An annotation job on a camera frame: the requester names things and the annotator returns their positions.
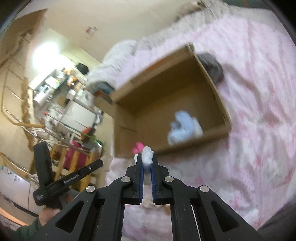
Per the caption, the white fluffy sock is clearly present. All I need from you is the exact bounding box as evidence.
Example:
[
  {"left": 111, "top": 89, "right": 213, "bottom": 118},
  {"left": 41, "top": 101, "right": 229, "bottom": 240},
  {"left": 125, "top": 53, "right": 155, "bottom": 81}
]
[{"left": 140, "top": 146, "right": 160, "bottom": 208}]

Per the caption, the pink round soft object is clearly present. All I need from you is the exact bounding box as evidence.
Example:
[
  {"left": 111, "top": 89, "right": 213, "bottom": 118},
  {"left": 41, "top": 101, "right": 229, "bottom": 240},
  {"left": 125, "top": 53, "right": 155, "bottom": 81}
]
[{"left": 132, "top": 142, "right": 145, "bottom": 154}]

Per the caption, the left hand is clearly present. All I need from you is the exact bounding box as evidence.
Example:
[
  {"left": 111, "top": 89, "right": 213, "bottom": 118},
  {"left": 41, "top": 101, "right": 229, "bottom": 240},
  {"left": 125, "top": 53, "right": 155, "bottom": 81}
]
[{"left": 39, "top": 207, "right": 61, "bottom": 226}]

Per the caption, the yellow wooden shelf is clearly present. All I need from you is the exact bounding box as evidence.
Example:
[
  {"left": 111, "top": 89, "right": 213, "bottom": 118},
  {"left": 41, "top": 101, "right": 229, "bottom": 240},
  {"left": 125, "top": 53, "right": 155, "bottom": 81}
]
[{"left": 50, "top": 144, "right": 94, "bottom": 181}]

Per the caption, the magenta bag on shelf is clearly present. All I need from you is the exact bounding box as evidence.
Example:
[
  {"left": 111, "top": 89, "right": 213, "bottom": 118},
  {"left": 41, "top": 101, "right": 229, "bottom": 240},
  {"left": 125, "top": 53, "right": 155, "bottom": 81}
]
[{"left": 64, "top": 139, "right": 87, "bottom": 171}]

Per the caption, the light blue fluffy sock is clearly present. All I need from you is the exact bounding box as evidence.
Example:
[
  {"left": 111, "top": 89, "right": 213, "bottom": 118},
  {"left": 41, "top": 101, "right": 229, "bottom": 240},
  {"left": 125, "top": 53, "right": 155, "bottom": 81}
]
[{"left": 167, "top": 110, "right": 204, "bottom": 146}]

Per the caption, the pink floral bed quilt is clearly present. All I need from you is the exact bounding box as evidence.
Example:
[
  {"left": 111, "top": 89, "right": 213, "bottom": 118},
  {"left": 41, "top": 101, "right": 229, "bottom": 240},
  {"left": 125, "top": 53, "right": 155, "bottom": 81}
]
[{"left": 116, "top": 15, "right": 295, "bottom": 240}]

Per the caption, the brown cardboard box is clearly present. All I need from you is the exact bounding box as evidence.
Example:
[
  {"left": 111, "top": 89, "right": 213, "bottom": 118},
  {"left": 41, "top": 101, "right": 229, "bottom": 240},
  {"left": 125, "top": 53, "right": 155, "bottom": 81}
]
[{"left": 95, "top": 43, "right": 231, "bottom": 158}]

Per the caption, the white grey patterned duvet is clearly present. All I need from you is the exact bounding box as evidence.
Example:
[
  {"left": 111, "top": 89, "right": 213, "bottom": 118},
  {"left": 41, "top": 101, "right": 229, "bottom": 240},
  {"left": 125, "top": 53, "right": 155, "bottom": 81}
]
[{"left": 86, "top": 39, "right": 139, "bottom": 93}]

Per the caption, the grey striped cloth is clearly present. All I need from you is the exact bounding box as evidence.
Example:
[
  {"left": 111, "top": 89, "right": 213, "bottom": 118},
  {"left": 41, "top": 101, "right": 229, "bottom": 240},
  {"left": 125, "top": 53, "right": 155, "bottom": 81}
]
[{"left": 197, "top": 53, "right": 224, "bottom": 84}]

